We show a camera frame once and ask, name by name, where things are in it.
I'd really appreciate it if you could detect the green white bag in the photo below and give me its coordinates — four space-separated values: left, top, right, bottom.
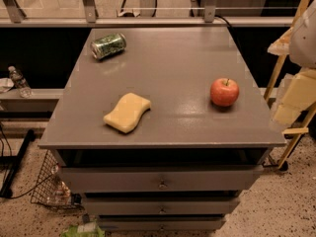
60 222 105 237

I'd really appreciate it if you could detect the black metal stand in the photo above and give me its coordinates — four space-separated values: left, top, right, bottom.
0 129 36 198

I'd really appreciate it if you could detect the crumpled white paper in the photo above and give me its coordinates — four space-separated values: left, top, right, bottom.
0 78 14 93

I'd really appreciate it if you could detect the red apple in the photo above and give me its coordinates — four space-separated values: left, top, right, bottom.
210 78 239 107

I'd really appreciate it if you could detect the clear plastic water bottle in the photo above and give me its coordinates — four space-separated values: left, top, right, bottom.
8 66 32 98

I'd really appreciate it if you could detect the middle grey drawer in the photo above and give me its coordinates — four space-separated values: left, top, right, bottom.
83 197 240 215

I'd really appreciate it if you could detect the bottom grey drawer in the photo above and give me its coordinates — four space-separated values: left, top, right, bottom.
98 216 225 231

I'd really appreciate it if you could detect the green soda can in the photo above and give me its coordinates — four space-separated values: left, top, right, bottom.
90 33 126 60

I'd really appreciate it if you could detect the grey drawer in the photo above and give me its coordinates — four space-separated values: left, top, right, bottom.
58 165 263 193
98 216 225 231
83 197 240 215

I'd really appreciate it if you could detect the grey drawer cabinet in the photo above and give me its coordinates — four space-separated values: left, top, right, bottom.
39 28 284 219

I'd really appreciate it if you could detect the grey metal railing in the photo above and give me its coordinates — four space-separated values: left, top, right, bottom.
0 0 292 28

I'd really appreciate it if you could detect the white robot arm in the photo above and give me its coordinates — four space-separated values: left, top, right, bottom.
289 0 316 68

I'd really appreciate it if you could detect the black wire basket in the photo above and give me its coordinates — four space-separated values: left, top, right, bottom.
31 151 82 210

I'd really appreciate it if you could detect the top grey drawer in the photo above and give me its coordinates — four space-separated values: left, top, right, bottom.
58 165 263 193

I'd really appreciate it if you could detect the yellow sponge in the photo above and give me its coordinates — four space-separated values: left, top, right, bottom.
103 93 151 133

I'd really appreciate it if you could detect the black cable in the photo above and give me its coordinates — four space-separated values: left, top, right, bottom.
215 14 234 30

